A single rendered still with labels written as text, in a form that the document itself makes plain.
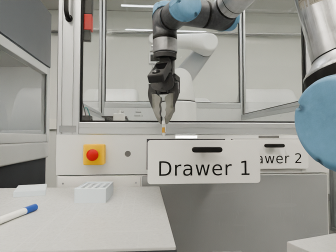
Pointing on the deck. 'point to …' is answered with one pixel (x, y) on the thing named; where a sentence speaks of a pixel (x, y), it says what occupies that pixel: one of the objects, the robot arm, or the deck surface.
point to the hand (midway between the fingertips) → (163, 119)
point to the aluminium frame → (125, 125)
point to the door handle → (67, 11)
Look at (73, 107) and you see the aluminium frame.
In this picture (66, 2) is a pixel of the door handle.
